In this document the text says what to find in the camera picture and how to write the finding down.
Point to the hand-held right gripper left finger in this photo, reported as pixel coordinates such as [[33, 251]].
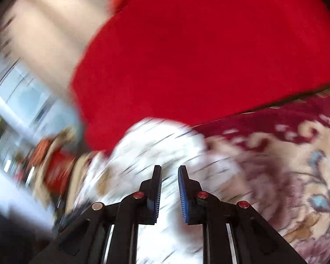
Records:
[[155, 198]]

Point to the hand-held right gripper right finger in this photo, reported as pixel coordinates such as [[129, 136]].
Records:
[[183, 195]]

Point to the white black-patterned coat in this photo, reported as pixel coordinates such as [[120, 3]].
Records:
[[154, 145]]

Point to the beige quilted jacket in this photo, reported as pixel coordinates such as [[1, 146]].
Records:
[[79, 170]]

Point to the red cardboard box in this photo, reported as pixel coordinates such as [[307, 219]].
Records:
[[59, 170]]

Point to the floral red beige blanket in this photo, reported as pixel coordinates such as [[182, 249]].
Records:
[[291, 170]]

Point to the orange patterned folded cloth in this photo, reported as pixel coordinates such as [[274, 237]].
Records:
[[41, 151]]

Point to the red sofa cover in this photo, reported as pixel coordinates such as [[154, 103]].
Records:
[[195, 60]]

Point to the silver refrigerator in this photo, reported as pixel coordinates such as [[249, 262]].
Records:
[[24, 99]]

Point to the beige dotted curtain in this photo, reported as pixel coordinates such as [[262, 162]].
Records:
[[57, 13]]

